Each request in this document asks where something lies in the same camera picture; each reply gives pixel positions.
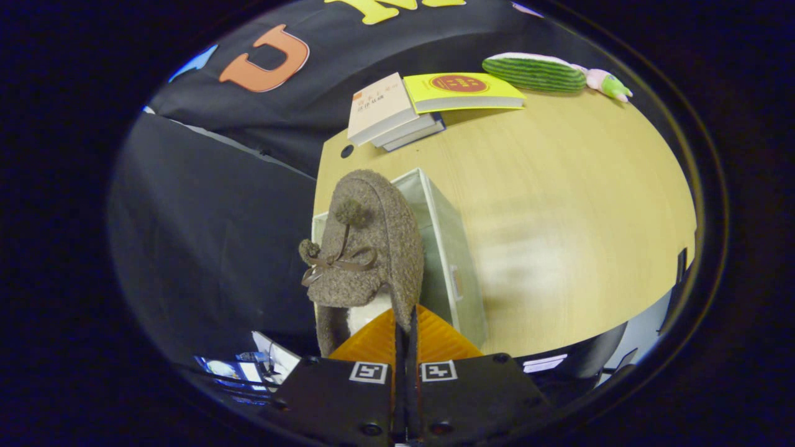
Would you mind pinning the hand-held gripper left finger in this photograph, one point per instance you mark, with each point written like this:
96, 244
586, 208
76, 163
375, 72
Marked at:
335, 397

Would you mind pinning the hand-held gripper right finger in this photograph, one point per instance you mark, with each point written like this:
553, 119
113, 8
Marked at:
478, 397

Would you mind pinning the cream fabric storage box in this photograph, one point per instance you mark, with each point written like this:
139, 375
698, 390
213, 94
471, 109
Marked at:
447, 261

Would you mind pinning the brown fuzzy shoe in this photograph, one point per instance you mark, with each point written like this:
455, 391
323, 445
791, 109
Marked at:
372, 248

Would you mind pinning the white board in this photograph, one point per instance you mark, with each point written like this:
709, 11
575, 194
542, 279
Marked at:
276, 354

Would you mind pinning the blue picture display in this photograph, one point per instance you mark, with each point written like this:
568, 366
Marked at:
233, 372

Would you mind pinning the black backdrop cloth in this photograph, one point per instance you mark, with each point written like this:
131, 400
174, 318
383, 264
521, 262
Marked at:
211, 248
348, 99

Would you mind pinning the black desk grommet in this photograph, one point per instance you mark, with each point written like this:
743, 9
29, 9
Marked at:
346, 151

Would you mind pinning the grey-blue book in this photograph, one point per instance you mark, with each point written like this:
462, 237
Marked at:
419, 136

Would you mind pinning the white book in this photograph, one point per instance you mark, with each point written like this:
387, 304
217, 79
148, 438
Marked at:
407, 129

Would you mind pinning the beige cover book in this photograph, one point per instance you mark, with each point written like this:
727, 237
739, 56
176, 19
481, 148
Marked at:
379, 105

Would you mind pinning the yellow book with red circle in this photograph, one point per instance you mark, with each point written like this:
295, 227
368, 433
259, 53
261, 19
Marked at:
463, 90

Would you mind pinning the green striped plush toy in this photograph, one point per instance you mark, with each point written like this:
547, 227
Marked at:
534, 73

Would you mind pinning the pink and green plush toy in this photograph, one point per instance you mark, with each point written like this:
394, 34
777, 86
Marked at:
608, 82

